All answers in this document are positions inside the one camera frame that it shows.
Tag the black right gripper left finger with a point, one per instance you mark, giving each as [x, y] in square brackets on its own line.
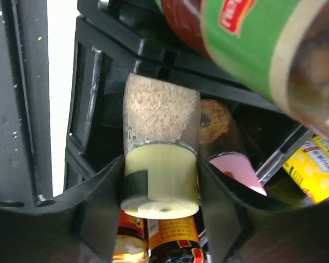
[79, 225]

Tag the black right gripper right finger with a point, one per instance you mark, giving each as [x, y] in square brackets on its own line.
[245, 226]

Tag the red-lid sauce jar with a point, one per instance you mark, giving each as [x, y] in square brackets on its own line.
[130, 245]
[174, 240]

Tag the pink-lid spice shaker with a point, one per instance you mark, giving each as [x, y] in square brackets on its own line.
[221, 144]

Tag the small brown-lid jar edge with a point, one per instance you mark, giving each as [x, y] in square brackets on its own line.
[308, 167]

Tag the yellow-lid clear spice shaker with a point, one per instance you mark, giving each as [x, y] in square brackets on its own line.
[160, 137]

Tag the yellow-cap sauce bottle tall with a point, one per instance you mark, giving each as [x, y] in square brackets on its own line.
[279, 49]

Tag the black six-compartment plastic tray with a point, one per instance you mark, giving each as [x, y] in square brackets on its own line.
[130, 41]

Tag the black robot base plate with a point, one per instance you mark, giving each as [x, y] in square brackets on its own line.
[25, 145]

